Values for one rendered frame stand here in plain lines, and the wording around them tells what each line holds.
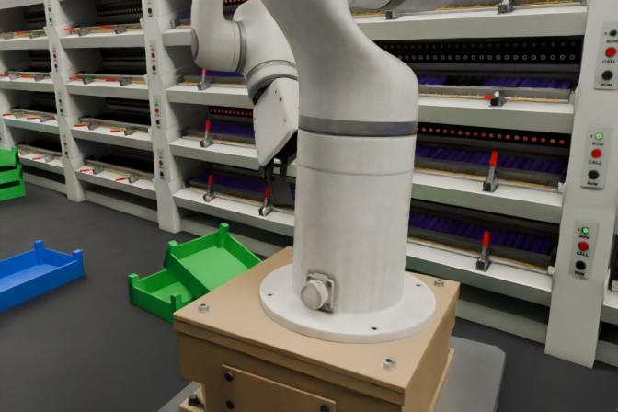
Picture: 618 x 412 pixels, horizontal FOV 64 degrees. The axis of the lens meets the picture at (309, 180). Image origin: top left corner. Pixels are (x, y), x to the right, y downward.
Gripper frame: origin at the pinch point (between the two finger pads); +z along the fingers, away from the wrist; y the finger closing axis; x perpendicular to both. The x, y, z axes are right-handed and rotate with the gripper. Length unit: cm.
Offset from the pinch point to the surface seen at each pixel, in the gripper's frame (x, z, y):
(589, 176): 65, -2, 8
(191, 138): 26, -70, -93
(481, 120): 56, -22, -4
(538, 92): 62, -22, 7
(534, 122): 60, -16, 5
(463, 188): 58, -11, -16
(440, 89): 55, -34, -9
